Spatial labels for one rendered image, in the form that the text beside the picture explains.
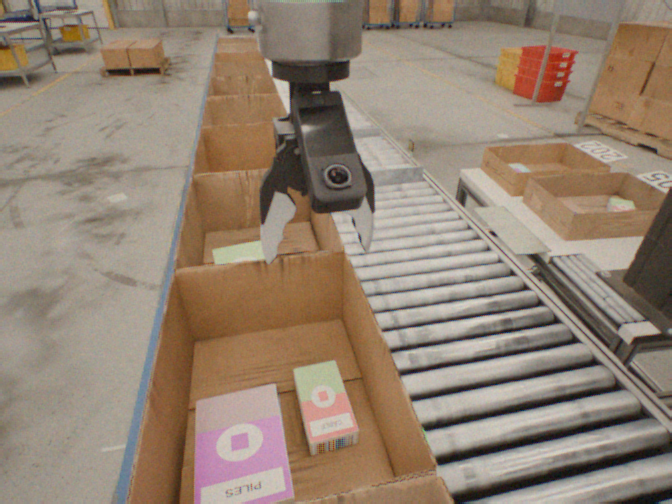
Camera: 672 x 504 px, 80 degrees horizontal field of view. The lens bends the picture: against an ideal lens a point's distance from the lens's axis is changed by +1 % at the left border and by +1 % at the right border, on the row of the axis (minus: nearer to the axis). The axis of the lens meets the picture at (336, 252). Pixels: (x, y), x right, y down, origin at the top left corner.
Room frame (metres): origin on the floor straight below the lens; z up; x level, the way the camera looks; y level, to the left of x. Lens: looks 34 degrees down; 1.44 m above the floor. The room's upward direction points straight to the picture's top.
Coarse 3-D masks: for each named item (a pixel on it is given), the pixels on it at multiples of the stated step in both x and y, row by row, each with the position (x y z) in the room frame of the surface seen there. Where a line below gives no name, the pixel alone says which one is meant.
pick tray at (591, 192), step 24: (528, 192) 1.32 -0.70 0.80; (552, 192) 1.36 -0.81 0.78; (576, 192) 1.37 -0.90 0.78; (600, 192) 1.38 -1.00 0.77; (624, 192) 1.36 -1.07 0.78; (648, 192) 1.27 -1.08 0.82; (552, 216) 1.16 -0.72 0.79; (576, 216) 1.07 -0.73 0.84; (600, 216) 1.08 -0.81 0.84; (624, 216) 1.09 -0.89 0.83; (648, 216) 1.10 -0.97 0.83; (576, 240) 1.07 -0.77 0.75
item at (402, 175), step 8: (392, 168) 1.52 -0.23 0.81; (400, 168) 1.52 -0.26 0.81; (408, 168) 1.53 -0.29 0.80; (416, 168) 1.54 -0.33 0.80; (376, 176) 1.50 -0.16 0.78; (384, 176) 1.51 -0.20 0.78; (392, 176) 1.52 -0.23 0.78; (400, 176) 1.53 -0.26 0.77; (408, 176) 1.53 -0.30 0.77; (416, 176) 1.54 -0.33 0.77; (376, 184) 1.50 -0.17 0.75; (384, 184) 1.51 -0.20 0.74; (392, 184) 1.52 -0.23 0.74
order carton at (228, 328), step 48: (192, 288) 0.52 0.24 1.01; (240, 288) 0.54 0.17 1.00; (288, 288) 0.56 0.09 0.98; (336, 288) 0.57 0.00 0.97; (192, 336) 0.51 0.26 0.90; (240, 336) 0.53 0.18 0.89; (288, 336) 0.53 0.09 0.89; (336, 336) 0.53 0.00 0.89; (192, 384) 0.42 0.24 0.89; (240, 384) 0.42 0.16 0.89; (288, 384) 0.42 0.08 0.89; (384, 384) 0.35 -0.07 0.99; (144, 432) 0.24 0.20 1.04; (192, 432) 0.34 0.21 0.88; (288, 432) 0.34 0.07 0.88; (384, 432) 0.33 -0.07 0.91; (144, 480) 0.21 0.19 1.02; (192, 480) 0.27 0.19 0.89; (336, 480) 0.27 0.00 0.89; (384, 480) 0.27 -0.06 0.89
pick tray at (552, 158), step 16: (528, 144) 1.69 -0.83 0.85; (544, 144) 1.69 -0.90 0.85; (560, 144) 1.70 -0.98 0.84; (496, 160) 1.54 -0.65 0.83; (512, 160) 1.68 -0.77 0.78; (528, 160) 1.69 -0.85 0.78; (544, 160) 1.70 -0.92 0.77; (560, 160) 1.71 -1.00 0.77; (576, 160) 1.62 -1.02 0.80; (592, 160) 1.54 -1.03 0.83; (496, 176) 1.51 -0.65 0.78; (512, 176) 1.41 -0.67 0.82; (528, 176) 1.39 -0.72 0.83; (512, 192) 1.38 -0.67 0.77
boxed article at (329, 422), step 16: (304, 368) 0.43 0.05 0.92; (320, 368) 0.43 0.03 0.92; (336, 368) 0.43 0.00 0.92; (304, 384) 0.40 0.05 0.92; (320, 384) 0.40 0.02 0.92; (336, 384) 0.40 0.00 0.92; (304, 400) 0.37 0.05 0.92; (320, 400) 0.37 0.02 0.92; (336, 400) 0.37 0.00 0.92; (304, 416) 0.34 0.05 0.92; (320, 416) 0.34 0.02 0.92; (336, 416) 0.34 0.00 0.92; (352, 416) 0.34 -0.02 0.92; (320, 432) 0.32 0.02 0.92; (336, 432) 0.32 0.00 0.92; (352, 432) 0.32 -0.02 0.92; (320, 448) 0.31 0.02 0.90; (336, 448) 0.31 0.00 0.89
